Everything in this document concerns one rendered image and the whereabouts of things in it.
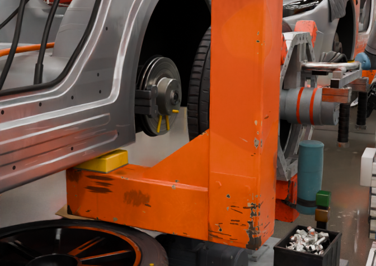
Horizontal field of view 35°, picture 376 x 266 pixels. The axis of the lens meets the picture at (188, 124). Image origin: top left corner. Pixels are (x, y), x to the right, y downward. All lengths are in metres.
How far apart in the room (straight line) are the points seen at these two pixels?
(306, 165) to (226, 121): 0.54
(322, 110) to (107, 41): 0.81
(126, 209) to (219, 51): 0.60
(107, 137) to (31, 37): 2.19
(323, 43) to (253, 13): 3.30
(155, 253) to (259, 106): 0.53
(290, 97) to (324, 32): 2.72
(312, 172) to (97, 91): 0.81
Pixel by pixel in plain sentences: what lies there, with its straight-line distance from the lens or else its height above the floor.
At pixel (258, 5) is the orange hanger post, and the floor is 1.22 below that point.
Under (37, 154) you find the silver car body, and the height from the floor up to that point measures 0.82.
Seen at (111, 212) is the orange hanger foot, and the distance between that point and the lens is 1.95.
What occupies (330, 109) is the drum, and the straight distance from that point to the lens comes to 2.19.
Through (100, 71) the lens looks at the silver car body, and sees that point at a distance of 1.89.
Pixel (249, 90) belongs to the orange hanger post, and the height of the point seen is 0.99.
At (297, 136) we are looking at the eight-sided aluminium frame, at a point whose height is 0.69.
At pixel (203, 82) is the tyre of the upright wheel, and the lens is 2.06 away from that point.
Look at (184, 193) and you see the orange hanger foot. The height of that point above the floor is 0.66.
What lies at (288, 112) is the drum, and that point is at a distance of 2.22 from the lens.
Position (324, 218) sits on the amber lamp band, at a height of 0.59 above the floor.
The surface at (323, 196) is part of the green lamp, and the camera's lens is 1.84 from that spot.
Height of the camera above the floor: 1.21
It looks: 11 degrees down
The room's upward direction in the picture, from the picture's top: straight up
